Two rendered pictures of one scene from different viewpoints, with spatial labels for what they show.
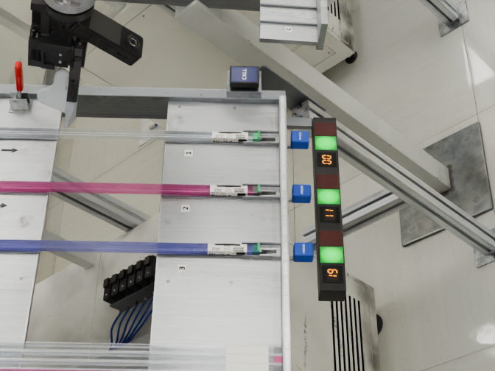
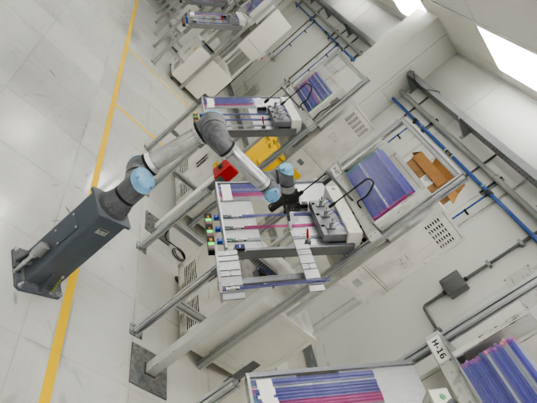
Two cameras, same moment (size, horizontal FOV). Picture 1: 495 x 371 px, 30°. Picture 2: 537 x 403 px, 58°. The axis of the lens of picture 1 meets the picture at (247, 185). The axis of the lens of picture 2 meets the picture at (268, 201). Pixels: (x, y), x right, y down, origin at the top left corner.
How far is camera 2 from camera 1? 3.04 m
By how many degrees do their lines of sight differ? 92
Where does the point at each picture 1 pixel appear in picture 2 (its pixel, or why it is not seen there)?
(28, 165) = (296, 230)
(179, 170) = (254, 232)
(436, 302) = (157, 332)
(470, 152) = (136, 370)
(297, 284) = (212, 305)
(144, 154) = not seen: outside the picture
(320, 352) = (202, 295)
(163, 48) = not seen: outside the picture
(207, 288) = (240, 210)
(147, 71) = not seen: outside the picture
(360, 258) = (183, 373)
